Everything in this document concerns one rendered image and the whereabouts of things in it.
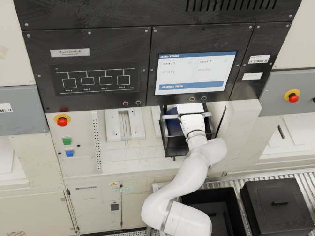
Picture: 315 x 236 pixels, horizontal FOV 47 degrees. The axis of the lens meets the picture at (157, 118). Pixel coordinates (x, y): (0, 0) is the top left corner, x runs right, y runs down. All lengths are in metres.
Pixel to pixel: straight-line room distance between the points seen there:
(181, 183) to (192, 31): 0.50
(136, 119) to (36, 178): 0.62
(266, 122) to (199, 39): 0.66
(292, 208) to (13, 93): 1.42
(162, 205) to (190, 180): 0.11
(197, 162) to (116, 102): 0.45
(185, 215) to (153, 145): 0.92
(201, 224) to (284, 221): 0.88
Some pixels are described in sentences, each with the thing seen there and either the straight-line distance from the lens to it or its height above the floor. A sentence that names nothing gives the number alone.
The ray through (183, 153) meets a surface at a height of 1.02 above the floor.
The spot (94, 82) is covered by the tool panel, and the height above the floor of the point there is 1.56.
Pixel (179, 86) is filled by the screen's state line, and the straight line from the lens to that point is 1.40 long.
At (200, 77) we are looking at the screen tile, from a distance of 1.38.
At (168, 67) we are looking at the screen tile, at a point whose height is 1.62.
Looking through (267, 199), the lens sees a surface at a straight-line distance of 1.97.
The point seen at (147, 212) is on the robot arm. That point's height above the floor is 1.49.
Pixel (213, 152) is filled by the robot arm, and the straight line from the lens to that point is 1.40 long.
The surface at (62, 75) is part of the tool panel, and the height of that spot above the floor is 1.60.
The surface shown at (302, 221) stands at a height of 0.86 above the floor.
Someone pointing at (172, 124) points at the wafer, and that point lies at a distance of 1.77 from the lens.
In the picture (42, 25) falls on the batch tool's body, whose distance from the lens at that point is 1.17.
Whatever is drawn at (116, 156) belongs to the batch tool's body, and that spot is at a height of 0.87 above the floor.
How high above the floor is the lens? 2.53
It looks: 52 degrees down
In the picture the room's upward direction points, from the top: 7 degrees clockwise
